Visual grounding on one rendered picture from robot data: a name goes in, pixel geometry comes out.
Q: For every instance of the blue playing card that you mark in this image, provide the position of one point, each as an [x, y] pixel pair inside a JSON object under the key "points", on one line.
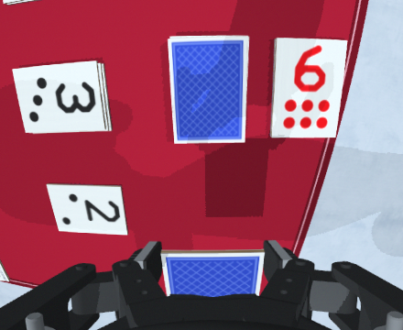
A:
{"points": [[208, 89]]}

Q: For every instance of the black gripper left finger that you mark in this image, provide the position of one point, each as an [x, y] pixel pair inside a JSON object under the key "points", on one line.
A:
{"points": [[128, 289]]}

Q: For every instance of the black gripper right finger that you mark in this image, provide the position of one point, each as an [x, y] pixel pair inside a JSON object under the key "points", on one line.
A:
{"points": [[334, 292]]}

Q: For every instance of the dark red play mat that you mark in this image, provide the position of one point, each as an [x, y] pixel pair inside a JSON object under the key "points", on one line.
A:
{"points": [[211, 196], [329, 142]]}

